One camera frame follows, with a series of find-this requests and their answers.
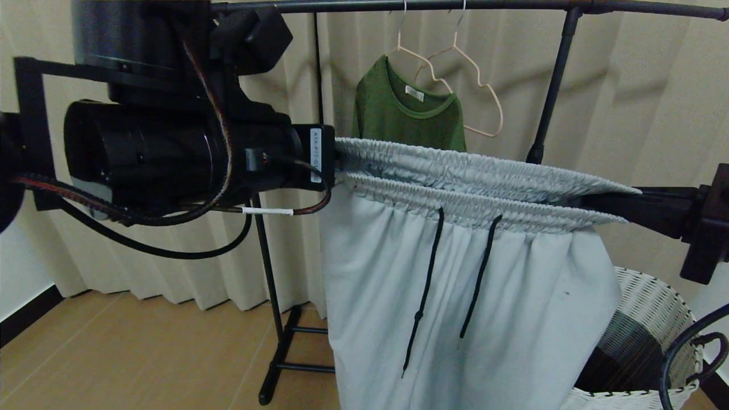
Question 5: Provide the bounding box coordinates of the pale grey garment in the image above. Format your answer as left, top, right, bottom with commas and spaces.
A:
319, 137, 644, 410

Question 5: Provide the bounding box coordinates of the pink clothes hanger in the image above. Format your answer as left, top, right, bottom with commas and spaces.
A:
415, 0, 505, 138
386, 0, 454, 96

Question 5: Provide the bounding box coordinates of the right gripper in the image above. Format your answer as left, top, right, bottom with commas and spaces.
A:
570, 163, 729, 285

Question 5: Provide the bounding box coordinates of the green printed shirt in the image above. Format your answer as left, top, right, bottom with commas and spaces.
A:
352, 54, 468, 153

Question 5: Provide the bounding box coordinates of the white laundry basket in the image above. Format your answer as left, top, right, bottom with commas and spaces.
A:
561, 266, 729, 410

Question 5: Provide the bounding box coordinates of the black clothes rack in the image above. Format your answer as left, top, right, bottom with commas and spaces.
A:
211, 0, 729, 406

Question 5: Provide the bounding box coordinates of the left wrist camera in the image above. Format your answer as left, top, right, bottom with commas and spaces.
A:
210, 6, 294, 77

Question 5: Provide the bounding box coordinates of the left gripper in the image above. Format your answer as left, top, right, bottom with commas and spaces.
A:
63, 100, 337, 210

